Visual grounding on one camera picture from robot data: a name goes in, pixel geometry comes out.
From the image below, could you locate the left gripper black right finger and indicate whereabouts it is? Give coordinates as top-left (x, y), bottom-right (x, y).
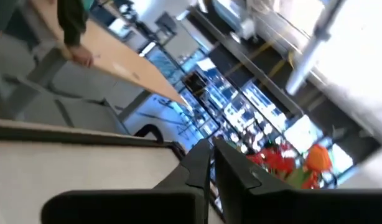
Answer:
top-left (213, 139), bottom-right (382, 224)

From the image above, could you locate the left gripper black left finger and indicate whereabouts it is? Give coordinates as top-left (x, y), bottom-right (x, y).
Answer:
top-left (40, 139), bottom-right (212, 224)

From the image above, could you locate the red artificial flower bunch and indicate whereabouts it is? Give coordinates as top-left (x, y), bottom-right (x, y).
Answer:
top-left (246, 144), bottom-right (300, 181)

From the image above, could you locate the orange artificial tulip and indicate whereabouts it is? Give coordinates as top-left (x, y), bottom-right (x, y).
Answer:
top-left (284, 144), bottom-right (334, 190)

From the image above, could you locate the light wooden table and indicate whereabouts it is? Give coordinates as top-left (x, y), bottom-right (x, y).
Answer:
top-left (29, 0), bottom-right (187, 105)

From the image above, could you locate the person's hand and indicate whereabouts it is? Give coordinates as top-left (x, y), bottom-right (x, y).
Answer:
top-left (68, 44), bottom-right (95, 68)

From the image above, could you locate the person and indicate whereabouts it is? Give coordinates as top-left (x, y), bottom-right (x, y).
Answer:
top-left (0, 0), bottom-right (95, 68)

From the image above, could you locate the black cable loop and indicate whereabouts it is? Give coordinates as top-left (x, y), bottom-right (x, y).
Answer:
top-left (134, 123), bottom-right (164, 144)

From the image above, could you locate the black metal table frame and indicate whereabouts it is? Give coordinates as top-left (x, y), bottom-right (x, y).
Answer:
top-left (0, 126), bottom-right (186, 158)

